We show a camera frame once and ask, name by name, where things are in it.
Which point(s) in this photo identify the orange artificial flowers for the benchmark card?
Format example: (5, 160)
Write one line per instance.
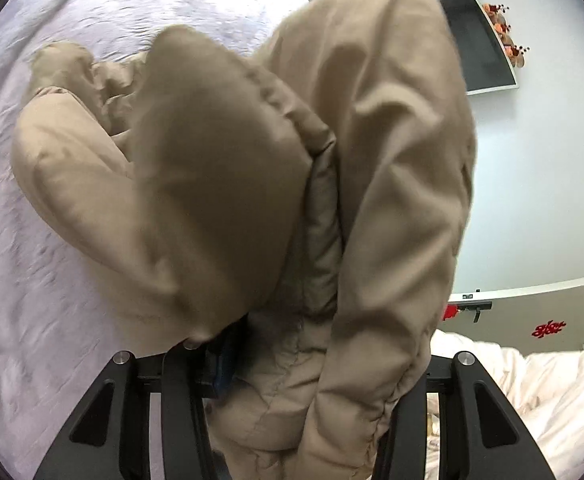
(496, 13)

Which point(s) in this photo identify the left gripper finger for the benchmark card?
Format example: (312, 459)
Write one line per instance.
(204, 372)

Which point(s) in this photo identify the wall mounted television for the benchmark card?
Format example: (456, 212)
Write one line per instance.
(484, 62)

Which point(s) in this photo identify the cream blanket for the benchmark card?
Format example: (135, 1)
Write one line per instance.
(545, 389)

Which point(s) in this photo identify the tan puffer jacket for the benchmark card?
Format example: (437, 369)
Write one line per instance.
(320, 188)

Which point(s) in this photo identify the lavender bed quilt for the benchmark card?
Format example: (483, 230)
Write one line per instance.
(82, 275)

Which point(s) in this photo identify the red wall sticker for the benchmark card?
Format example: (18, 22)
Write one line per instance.
(548, 329)

